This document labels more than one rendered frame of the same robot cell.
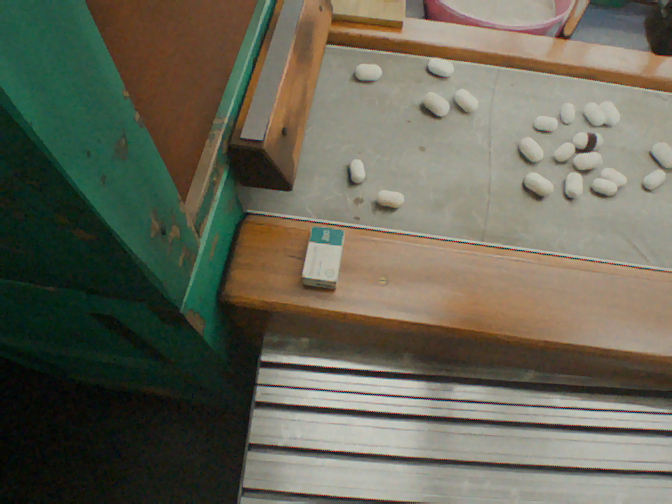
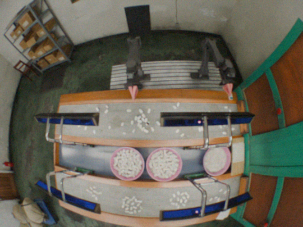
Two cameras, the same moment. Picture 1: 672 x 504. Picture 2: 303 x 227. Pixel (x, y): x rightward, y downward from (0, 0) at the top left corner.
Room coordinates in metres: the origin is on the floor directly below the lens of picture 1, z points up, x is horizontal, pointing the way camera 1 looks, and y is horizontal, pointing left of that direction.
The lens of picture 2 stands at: (0.55, -0.73, 1.70)
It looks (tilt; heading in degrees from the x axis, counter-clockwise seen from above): 74 degrees down; 181
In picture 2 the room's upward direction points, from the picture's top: 7 degrees counter-clockwise
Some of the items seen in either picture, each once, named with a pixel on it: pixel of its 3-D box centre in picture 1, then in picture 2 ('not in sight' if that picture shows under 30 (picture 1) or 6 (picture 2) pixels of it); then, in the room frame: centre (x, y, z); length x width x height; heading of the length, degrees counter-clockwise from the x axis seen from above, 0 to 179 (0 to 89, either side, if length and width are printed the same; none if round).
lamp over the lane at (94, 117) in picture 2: not in sight; (59, 117); (0.34, -1.35, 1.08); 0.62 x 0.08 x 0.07; 84
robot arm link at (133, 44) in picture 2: not in sight; (134, 52); (-0.09, -0.81, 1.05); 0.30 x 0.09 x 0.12; 178
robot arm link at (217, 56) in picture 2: not in sight; (213, 52); (-0.07, -0.21, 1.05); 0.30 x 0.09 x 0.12; 178
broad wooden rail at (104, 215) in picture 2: not in sight; (143, 218); (1.22, -0.90, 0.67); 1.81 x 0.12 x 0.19; 84
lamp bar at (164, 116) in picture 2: not in sight; (215, 117); (0.44, -0.38, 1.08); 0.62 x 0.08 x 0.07; 84
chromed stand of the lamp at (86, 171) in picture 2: not in sight; (72, 182); (0.82, -1.40, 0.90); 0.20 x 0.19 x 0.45; 84
